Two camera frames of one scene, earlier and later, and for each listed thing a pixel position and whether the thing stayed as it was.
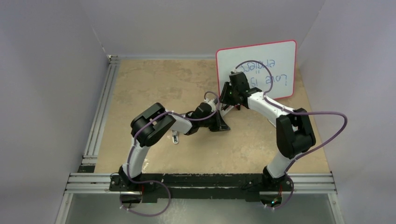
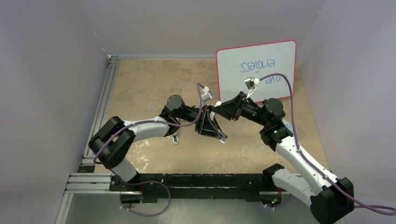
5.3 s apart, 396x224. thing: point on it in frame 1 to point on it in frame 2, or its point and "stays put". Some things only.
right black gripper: x=223 y=98 to x=230 y=108
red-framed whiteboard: x=271 y=67 stays put
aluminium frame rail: x=90 y=156 stays put
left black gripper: x=218 y=126 to x=204 y=126
